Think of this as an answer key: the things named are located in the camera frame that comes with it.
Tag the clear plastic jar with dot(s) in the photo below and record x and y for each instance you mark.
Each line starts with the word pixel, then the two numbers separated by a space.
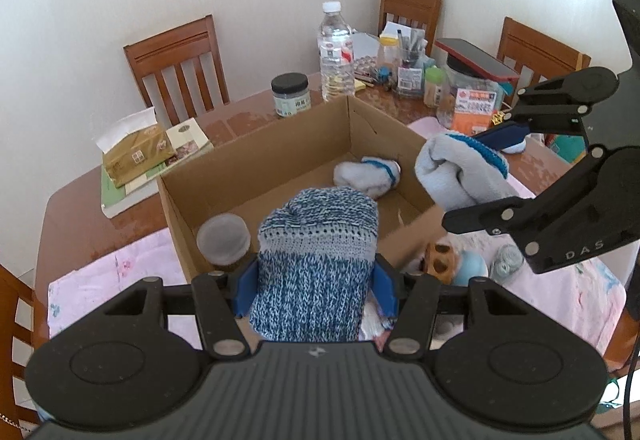
pixel 447 92

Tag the brown cardboard box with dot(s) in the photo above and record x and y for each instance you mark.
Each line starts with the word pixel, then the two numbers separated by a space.
pixel 300 139

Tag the blue knit roll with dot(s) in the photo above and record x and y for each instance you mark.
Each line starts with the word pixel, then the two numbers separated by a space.
pixel 315 260

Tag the clear plastic water bottle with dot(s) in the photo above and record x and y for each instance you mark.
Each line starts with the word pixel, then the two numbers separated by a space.
pixel 336 59

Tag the yellow sticky notes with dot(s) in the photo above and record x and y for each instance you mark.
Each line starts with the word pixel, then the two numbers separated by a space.
pixel 361 84

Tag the pink floral cloth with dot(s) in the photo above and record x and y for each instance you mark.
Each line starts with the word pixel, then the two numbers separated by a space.
pixel 125 265

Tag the glass pen holder with pens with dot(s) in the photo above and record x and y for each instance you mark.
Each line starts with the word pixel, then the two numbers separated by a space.
pixel 410 79

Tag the brown wooden block with holes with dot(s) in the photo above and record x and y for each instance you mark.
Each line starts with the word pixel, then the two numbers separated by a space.
pixel 440 260

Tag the glass jar black lid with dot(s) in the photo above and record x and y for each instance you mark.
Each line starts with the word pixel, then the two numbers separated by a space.
pixel 291 94

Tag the light blue round figure toy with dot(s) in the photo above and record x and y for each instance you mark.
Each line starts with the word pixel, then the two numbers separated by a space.
pixel 472 267

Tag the yellow teal paper bag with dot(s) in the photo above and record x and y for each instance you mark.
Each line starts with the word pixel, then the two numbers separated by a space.
pixel 565 149

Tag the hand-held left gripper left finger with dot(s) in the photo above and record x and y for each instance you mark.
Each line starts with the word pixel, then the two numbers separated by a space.
pixel 245 287

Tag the small yellow-lid bottle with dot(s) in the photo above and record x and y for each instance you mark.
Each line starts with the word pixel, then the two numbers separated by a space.
pixel 387 59

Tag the clear correction tape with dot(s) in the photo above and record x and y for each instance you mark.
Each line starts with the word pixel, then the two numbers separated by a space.
pixel 506 261

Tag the yellow-brown tissue pack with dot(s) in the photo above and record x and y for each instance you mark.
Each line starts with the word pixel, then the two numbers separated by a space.
pixel 140 154

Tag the small green-cap bottle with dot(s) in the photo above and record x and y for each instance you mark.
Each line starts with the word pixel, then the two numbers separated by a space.
pixel 434 89

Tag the clear lidded plastic container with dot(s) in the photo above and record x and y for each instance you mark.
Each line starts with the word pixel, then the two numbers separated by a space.
pixel 222 235

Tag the teal box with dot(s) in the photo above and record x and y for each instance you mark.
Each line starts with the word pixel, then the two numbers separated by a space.
pixel 507 92

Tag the brown wooden desktop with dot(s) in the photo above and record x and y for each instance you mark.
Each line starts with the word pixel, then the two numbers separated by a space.
pixel 90 220

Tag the white sock blue trim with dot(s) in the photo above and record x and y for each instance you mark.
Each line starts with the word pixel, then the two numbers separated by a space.
pixel 360 177
pixel 450 169

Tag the white papers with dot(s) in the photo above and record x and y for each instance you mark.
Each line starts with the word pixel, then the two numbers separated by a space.
pixel 365 44

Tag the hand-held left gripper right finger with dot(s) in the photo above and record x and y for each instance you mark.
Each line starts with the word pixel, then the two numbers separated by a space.
pixel 387 287

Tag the brown wooden chair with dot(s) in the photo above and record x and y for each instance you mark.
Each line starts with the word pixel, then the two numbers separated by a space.
pixel 175 59
pixel 410 4
pixel 12 310
pixel 525 39

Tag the red-edged black case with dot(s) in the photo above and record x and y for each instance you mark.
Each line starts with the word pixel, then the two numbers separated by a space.
pixel 475 54

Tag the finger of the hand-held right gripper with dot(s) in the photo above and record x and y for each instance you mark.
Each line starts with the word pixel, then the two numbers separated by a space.
pixel 480 220
pixel 505 133

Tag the light blue earbud case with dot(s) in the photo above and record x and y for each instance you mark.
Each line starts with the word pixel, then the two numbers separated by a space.
pixel 515 147

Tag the gold ornament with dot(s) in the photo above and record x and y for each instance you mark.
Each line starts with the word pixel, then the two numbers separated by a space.
pixel 500 118

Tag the cream book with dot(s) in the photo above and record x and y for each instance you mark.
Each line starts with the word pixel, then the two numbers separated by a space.
pixel 192 137

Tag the orange label packet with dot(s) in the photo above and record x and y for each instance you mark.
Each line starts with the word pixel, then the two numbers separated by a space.
pixel 475 112

